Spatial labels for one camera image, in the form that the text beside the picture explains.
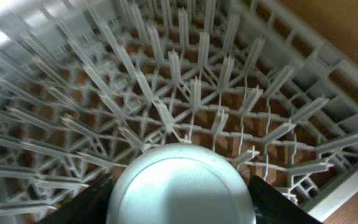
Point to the grey dishwasher rack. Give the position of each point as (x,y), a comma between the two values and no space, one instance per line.
(87,87)

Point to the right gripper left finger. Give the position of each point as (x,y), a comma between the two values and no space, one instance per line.
(88,207)

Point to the light blue cup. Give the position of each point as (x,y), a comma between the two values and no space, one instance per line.
(180,183)

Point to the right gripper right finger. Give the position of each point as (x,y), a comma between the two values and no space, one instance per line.
(271,207)

